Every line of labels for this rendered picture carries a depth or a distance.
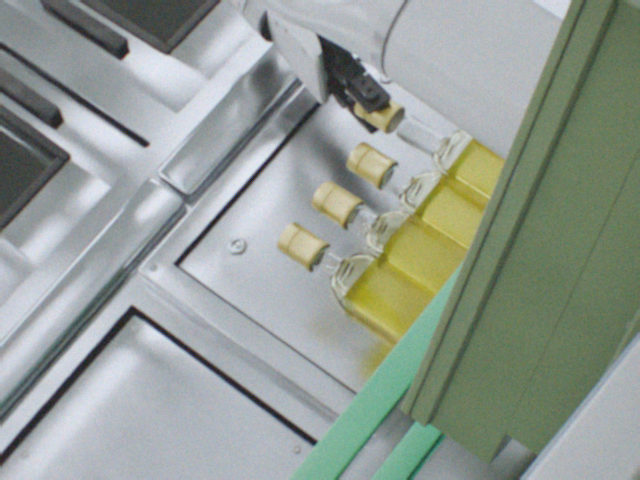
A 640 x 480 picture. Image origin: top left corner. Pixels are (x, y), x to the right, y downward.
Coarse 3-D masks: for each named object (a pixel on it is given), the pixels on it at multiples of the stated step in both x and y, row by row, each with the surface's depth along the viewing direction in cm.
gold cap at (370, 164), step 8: (360, 144) 136; (368, 144) 137; (352, 152) 136; (360, 152) 136; (368, 152) 136; (376, 152) 136; (352, 160) 136; (360, 160) 136; (368, 160) 135; (376, 160) 135; (384, 160) 135; (392, 160) 135; (352, 168) 136; (360, 168) 136; (368, 168) 135; (376, 168) 135; (384, 168) 135; (360, 176) 137; (368, 176) 136; (376, 176) 135; (376, 184) 135
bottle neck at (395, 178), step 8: (392, 168) 135; (400, 168) 135; (384, 176) 135; (392, 176) 135; (400, 176) 134; (408, 176) 135; (384, 184) 135; (392, 184) 135; (400, 184) 134; (392, 192) 135
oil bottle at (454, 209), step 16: (416, 176) 134; (432, 176) 133; (448, 176) 133; (400, 192) 134; (416, 192) 132; (432, 192) 132; (448, 192) 132; (464, 192) 131; (400, 208) 134; (416, 208) 131; (432, 208) 131; (448, 208) 131; (464, 208) 131; (480, 208) 131; (432, 224) 131; (448, 224) 130; (464, 224) 130; (464, 240) 129
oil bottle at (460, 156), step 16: (448, 144) 134; (464, 144) 134; (480, 144) 134; (448, 160) 133; (464, 160) 133; (480, 160) 133; (496, 160) 133; (464, 176) 132; (480, 176) 132; (496, 176) 132; (480, 192) 132
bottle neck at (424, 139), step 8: (408, 120) 137; (416, 120) 137; (400, 128) 137; (408, 128) 137; (416, 128) 137; (424, 128) 136; (432, 128) 137; (400, 136) 138; (408, 136) 137; (416, 136) 136; (424, 136) 136; (432, 136) 136; (440, 136) 136; (408, 144) 138; (416, 144) 137; (424, 144) 136; (432, 144) 136; (424, 152) 137; (432, 152) 136
